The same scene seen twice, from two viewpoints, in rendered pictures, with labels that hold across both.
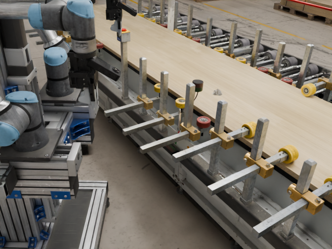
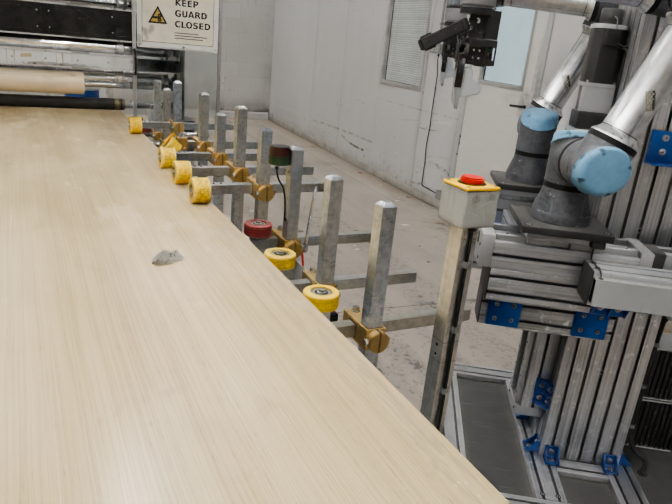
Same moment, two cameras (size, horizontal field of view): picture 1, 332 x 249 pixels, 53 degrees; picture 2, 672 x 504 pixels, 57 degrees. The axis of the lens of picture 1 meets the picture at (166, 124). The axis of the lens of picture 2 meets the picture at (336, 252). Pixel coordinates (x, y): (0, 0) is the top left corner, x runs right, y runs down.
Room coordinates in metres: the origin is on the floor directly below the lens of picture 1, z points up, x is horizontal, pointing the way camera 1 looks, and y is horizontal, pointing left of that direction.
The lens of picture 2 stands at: (3.29, 0.23, 1.43)
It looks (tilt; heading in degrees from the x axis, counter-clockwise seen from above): 19 degrees down; 187
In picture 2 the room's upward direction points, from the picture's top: 6 degrees clockwise
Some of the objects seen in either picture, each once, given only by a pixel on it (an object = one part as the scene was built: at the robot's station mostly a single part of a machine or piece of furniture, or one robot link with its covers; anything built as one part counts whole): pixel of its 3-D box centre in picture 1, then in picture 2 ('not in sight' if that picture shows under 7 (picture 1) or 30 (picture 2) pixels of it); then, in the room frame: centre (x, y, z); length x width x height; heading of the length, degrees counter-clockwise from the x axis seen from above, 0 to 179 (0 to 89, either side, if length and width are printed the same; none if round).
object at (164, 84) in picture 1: (163, 106); (326, 267); (1.84, 0.02, 0.87); 0.04 x 0.04 x 0.48; 35
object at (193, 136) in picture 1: (189, 131); (285, 243); (1.61, -0.14, 0.85); 0.14 x 0.06 x 0.05; 35
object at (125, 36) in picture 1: (123, 36); (468, 204); (2.25, 0.31, 1.18); 0.07 x 0.07 x 0.08; 35
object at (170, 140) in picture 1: (175, 138); (318, 239); (1.53, -0.05, 0.84); 0.43 x 0.03 x 0.04; 125
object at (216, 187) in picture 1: (252, 170); (249, 169); (1.16, -0.39, 0.95); 0.50 x 0.04 x 0.04; 125
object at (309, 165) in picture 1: (296, 205); (218, 174); (1.02, -0.56, 0.88); 0.04 x 0.04 x 0.48; 35
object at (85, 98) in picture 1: (87, 99); not in sight; (1.00, 0.27, 1.35); 0.06 x 0.03 x 0.09; 92
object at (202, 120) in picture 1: (202, 127); (257, 240); (1.65, -0.22, 0.85); 0.08 x 0.08 x 0.11
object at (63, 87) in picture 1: (59, 82); (563, 200); (1.67, 0.60, 1.09); 0.15 x 0.15 x 0.10
